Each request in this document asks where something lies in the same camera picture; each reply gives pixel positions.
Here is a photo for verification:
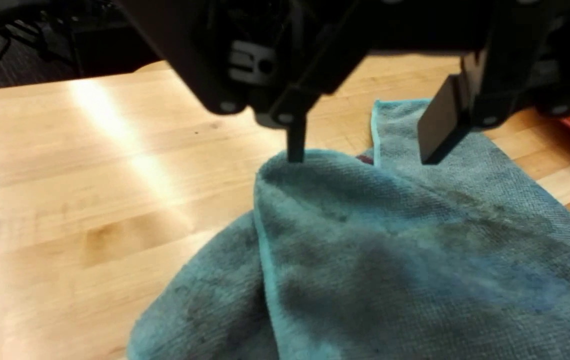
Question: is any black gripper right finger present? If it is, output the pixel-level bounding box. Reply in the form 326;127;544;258
418;73;483;164

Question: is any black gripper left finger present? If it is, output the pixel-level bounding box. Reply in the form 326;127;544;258
286;113;306;162

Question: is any blue towel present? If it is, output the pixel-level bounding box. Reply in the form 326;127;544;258
126;100;570;360

